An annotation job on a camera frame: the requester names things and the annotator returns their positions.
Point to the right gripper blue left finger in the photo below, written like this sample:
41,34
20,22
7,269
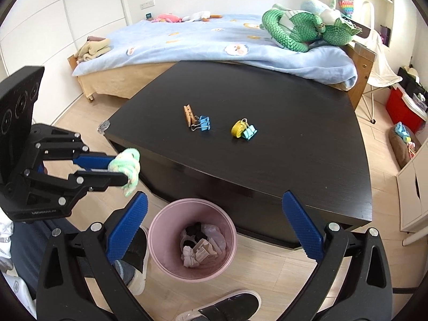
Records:
122,225

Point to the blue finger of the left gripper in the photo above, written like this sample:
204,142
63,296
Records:
93,162
115,179

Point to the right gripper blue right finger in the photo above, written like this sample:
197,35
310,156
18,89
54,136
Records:
311,238

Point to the wooden clothespin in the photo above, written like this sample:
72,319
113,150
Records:
189,115

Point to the light blue binder clip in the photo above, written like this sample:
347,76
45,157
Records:
249,132

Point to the yellow tape roll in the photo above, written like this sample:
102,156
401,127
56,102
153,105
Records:
239,127

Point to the white tissue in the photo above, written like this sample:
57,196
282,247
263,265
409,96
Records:
207,253

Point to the black sock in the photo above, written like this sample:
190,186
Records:
193,235

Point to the pink trash bin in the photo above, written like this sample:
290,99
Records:
165,231

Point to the black white slipper left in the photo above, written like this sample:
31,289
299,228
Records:
132,268

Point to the black white slipper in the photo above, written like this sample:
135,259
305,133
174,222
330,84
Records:
132,268
237,306

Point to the black white slipper right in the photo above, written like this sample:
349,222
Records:
237,306

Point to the white drawer cabinet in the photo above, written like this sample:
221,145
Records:
413,190

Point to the beige folded towel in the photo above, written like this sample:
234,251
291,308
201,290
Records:
92,50

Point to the brown pet cushion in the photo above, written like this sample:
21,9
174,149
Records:
404,143

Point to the red storage box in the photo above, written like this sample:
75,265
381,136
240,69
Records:
402,108

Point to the pink plush toy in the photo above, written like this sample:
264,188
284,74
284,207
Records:
171,18

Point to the white folding chair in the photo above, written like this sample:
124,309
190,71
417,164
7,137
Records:
381,75

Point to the light blue blanket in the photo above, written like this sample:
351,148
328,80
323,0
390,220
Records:
232,38

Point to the green plush dragon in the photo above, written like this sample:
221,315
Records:
314,23

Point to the rainbow pop bag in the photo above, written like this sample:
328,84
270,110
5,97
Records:
346,7

